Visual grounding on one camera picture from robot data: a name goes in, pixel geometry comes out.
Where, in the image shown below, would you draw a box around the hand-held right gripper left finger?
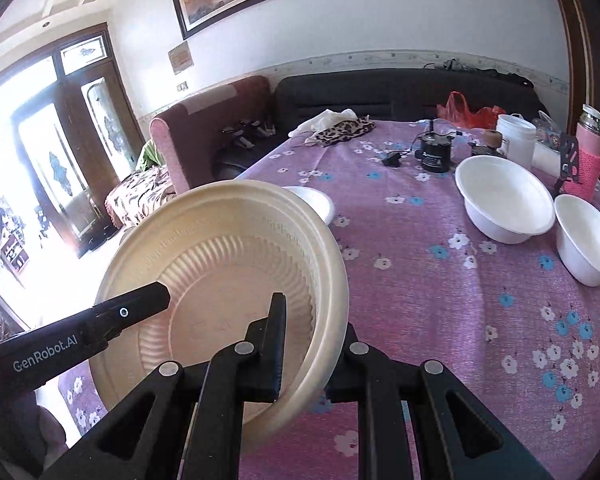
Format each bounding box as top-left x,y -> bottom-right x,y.
40,292 -> 287,480

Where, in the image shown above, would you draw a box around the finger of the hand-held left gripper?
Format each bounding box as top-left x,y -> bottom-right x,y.
92,281 -> 172,341

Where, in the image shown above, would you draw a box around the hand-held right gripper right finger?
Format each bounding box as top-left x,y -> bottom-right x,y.
325,323 -> 556,480

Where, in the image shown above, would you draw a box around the beige plastic bowl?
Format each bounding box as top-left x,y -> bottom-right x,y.
87,180 -> 350,426

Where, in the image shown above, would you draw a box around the black shoes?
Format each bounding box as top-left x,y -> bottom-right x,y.
82,225 -> 118,253

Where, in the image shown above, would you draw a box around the purple floral tablecloth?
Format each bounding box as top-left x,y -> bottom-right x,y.
60,120 -> 600,480

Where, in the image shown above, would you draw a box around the brown patterned blanket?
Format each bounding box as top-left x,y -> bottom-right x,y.
105,165 -> 176,228

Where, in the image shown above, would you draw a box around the green cloth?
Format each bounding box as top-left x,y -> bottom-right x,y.
136,140 -> 161,171

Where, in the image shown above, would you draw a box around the maroon armchair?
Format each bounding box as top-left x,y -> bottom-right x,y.
150,76 -> 273,196

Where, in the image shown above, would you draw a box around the wooden glass door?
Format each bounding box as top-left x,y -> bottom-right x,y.
10,24 -> 148,261

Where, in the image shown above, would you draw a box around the black grey tool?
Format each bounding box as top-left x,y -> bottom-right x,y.
222,119 -> 276,148

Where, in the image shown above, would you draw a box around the wide white bowl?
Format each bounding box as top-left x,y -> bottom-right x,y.
454,155 -> 556,245

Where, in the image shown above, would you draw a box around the black cylindrical pump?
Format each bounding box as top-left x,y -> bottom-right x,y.
420,120 -> 453,175

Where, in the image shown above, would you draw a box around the leopard print pouch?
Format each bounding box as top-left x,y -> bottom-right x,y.
312,116 -> 376,147

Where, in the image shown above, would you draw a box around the white cloth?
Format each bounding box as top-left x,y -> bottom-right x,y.
288,108 -> 358,138

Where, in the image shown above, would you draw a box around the black sofa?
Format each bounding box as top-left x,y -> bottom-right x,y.
215,67 -> 548,181

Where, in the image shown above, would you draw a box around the red plastic bag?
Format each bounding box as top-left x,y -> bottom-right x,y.
437,91 -> 483,129

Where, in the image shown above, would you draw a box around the white plastic jar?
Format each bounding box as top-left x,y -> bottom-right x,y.
495,114 -> 537,168

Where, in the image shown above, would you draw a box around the pink covered flask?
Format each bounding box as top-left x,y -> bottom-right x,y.
565,105 -> 600,203

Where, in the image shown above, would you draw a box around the wall plaque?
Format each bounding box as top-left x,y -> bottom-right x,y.
168,42 -> 195,75

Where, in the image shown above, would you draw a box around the black metal bracket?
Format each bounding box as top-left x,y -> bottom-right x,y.
554,132 -> 581,196

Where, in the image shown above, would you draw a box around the brown wooden door frame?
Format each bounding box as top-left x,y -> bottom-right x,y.
545,0 -> 600,141

